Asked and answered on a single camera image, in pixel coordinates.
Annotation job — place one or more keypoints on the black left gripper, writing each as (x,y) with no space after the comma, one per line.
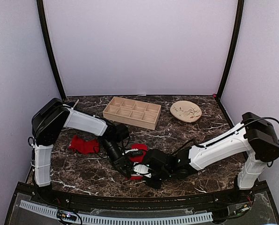
(121,161)

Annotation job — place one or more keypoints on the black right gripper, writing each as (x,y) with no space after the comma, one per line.
(156,184)

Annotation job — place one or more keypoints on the red Santa face sock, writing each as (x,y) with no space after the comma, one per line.
(136,153)

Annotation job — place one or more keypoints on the plain red sock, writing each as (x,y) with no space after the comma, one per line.
(84,147)

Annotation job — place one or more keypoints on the wooden compartment tray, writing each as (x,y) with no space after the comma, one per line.
(133,112)

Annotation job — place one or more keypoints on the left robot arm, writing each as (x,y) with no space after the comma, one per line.
(48,123)

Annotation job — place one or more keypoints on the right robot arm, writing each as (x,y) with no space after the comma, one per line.
(253,135)

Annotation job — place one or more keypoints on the cream painted ceramic plate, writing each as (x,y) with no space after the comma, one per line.
(186,111)

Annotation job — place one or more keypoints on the dark blue cup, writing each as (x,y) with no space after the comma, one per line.
(71,104)

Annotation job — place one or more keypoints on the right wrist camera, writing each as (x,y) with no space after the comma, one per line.
(141,170)

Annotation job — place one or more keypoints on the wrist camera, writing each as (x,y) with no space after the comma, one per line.
(141,170)
(121,132)

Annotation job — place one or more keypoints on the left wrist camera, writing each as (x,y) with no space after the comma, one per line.
(121,132)

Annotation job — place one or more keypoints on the black front rail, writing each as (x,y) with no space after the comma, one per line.
(210,201)

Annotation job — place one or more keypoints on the white perforated cable duct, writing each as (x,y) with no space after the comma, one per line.
(103,217)

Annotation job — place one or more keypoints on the right black frame post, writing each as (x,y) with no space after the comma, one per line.
(232,47)

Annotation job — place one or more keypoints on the black frame post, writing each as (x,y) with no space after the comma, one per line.
(232,47)
(49,50)

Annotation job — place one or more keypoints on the left black frame post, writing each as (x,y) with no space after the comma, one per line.
(49,50)

